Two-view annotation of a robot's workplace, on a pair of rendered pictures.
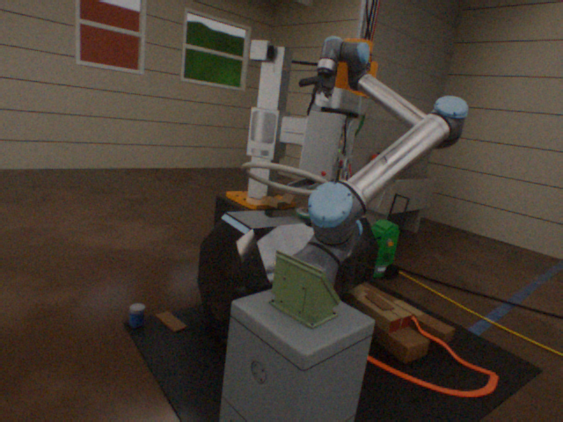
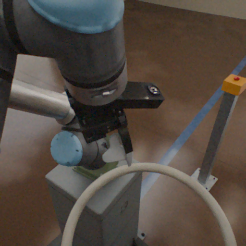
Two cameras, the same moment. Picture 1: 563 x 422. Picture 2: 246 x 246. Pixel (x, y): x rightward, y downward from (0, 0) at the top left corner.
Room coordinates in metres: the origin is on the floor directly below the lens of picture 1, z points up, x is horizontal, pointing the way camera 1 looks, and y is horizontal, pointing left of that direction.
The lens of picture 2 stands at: (2.27, -0.15, 1.96)
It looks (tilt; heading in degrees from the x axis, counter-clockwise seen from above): 40 degrees down; 171
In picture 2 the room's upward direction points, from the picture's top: straight up
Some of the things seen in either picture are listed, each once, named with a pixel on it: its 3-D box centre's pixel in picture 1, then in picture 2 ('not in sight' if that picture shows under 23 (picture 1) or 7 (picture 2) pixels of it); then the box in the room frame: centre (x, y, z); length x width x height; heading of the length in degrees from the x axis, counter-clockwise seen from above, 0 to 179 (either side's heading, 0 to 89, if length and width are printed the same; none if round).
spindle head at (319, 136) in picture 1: (325, 147); not in sight; (2.65, -0.25, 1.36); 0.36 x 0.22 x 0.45; 162
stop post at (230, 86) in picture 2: not in sight; (216, 138); (0.90, 0.86, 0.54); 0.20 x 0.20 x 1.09; 39
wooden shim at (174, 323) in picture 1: (171, 321); not in sight; (2.45, 0.66, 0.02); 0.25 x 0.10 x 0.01; 49
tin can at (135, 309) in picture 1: (136, 315); not in sight; (2.37, 0.88, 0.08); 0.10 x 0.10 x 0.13
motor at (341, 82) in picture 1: (355, 69); not in sight; (3.20, -0.44, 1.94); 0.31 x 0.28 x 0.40; 72
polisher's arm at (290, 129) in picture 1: (290, 130); not in sight; (3.36, 0.00, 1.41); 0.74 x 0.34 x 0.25; 69
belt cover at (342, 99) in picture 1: (339, 104); not in sight; (2.91, -0.33, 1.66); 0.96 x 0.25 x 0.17; 162
